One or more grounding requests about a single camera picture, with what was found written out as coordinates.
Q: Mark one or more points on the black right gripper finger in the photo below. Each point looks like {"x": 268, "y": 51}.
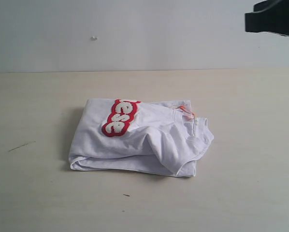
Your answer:
{"x": 269, "y": 16}

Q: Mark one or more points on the white t-shirt red lettering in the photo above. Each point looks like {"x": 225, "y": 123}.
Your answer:
{"x": 163, "y": 138}

